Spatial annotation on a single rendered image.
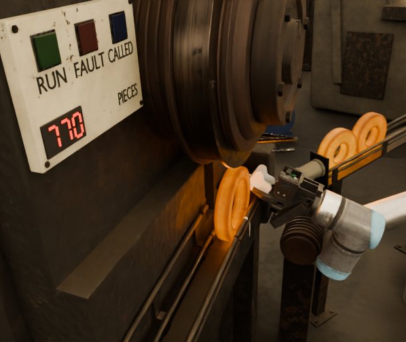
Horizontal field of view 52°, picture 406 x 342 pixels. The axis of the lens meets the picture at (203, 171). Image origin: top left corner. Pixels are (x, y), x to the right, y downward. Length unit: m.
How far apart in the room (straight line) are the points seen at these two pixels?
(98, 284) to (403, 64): 3.13
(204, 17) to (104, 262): 0.40
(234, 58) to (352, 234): 0.58
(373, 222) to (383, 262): 1.04
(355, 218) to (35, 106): 0.79
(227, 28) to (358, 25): 2.92
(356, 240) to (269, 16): 0.61
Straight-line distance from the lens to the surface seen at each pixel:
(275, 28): 0.72
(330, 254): 1.15
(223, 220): 0.94
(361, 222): 1.09
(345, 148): 1.43
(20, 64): 0.52
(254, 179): 1.09
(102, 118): 0.64
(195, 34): 0.67
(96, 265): 0.68
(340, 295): 1.91
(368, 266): 2.08
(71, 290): 0.65
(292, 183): 1.06
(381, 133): 1.55
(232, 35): 0.69
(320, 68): 3.72
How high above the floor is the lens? 1.30
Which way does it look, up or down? 28 degrees down
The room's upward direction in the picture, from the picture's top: 2 degrees counter-clockwise
